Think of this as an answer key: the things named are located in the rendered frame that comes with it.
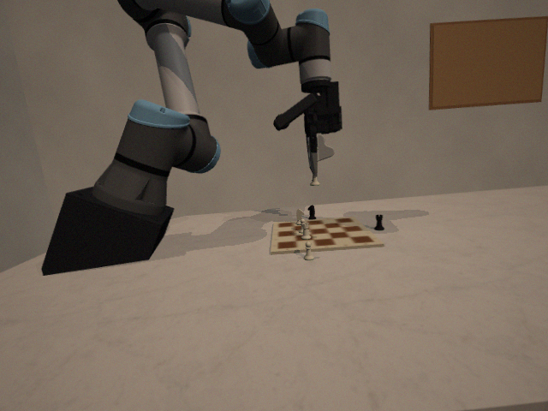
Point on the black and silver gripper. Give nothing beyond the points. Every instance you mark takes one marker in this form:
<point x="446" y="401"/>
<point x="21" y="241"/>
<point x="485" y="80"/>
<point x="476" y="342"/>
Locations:
<point x="329" y="115"/>

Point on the brown and cream chessboard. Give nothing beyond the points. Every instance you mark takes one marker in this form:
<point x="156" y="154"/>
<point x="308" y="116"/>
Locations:
<point x="327" y="234"/>

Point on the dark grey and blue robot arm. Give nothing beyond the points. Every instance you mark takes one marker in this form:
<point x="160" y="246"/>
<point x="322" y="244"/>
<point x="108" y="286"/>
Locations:
<point x="156" y="137"/>

